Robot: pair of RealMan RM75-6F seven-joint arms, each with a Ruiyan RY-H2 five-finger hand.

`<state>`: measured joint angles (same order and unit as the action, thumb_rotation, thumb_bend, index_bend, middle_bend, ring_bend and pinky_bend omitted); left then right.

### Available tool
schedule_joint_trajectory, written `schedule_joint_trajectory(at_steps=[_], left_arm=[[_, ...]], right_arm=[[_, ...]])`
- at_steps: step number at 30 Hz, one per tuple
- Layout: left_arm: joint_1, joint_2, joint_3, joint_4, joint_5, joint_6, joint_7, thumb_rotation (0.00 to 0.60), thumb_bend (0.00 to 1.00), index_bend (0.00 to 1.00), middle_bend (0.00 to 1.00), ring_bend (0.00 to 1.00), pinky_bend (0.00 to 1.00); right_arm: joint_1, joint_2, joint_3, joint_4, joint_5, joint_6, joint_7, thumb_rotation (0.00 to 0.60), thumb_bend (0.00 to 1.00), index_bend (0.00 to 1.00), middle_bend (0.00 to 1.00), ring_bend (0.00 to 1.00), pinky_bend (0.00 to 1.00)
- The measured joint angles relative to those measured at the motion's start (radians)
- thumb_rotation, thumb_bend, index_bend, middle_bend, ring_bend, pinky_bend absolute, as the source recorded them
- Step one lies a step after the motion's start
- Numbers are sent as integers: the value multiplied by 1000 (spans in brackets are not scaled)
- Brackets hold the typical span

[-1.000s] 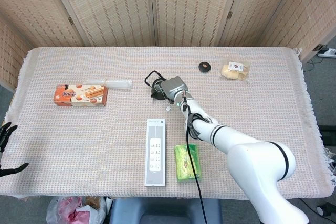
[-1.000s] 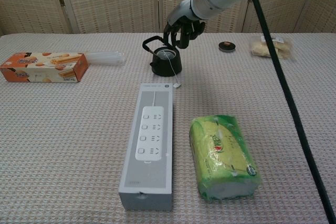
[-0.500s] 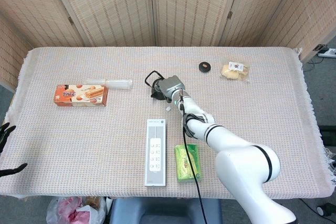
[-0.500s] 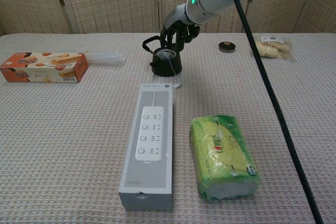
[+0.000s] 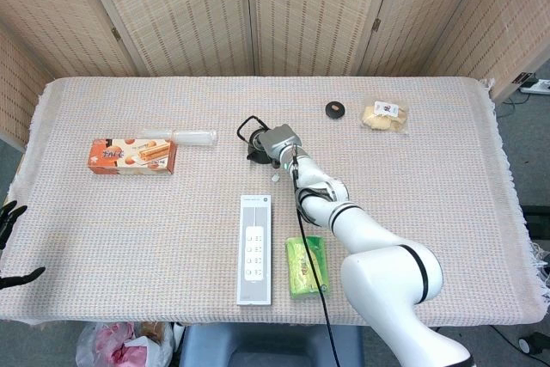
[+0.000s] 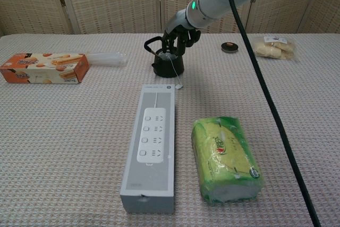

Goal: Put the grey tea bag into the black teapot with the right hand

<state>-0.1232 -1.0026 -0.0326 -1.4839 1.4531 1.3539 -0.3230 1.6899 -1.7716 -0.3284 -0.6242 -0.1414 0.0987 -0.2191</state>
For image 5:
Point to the beige woven tablecloth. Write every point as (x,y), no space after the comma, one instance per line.
(172,212)

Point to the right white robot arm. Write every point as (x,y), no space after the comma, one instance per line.
(378,264)

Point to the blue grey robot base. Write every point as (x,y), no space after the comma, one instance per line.
(270,345)

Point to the pink white plastic bag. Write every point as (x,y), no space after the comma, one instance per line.
(111,345)

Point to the bagged cookies packet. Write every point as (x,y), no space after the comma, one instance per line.
(382,120)

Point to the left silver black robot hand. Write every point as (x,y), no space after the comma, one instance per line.
(10,216)

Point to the small black round lid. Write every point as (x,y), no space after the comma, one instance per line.
(335,110)

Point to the grey power strip box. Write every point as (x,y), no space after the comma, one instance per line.
(254,289)

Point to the white floor power strip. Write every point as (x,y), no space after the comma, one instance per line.
(537,87)

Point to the black floor object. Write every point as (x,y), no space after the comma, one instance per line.
(537,221)

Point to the clear plastic tube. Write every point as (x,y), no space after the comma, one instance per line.
(193,136)

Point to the woven folding screen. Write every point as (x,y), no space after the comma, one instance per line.
(193,19)

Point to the black cast iron teapot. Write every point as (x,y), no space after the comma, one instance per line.
(253,156)

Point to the green tissue pack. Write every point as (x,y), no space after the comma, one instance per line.
(296,268)

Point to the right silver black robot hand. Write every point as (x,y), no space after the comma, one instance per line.
(279,139)

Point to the orange egg roll biscuit box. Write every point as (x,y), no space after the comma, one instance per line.
(129,156)

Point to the black caster wheel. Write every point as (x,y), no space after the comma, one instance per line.
(535,343)

